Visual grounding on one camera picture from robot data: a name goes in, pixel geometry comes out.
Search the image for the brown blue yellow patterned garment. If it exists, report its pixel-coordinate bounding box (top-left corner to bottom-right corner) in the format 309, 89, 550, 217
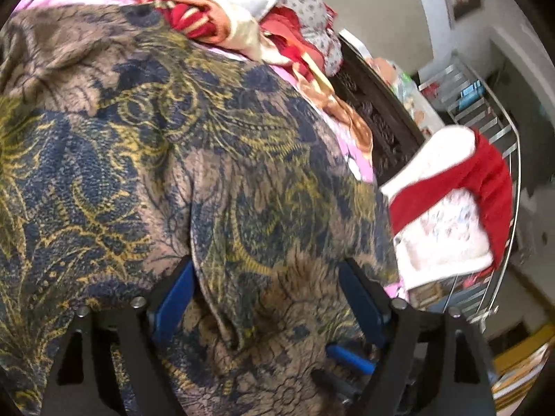
0, 2, 406, 416

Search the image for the dark carved wooden headboard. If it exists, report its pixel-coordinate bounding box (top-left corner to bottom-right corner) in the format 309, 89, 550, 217
330, 35, 428, 183

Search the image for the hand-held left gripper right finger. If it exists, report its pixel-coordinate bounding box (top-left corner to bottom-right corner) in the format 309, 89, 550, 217
338, 258, 497, 416

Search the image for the clear plastic bottle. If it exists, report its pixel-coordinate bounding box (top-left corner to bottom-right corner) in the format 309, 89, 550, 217
394, 73, 418, 101

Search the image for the red and white garment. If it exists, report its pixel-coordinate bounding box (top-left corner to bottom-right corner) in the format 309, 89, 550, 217
379, 125, 513, 291

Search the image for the yellow striped cloth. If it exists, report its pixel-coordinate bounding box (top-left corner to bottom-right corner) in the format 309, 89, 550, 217
492, 325, 552, 405

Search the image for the red and gold blanket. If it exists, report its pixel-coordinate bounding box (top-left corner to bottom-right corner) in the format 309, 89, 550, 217
43, 0, 374, 157

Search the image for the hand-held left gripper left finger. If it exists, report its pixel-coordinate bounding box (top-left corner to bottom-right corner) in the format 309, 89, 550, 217
41, 255, 197, 416

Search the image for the pink penguin print blanket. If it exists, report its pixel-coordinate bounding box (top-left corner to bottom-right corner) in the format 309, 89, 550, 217
15, 0, 408, 302

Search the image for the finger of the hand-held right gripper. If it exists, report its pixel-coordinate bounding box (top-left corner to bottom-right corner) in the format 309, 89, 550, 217
312, 345, 376, 406

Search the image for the floral grey pillow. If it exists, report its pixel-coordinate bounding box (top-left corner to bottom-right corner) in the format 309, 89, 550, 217
225, 0, 344, 76

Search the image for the metal rack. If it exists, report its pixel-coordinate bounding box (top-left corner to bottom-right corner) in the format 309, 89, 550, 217
418, 50, 521, 326

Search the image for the peach plush toy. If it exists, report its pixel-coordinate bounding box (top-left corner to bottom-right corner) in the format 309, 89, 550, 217
372, 55, 405, 88

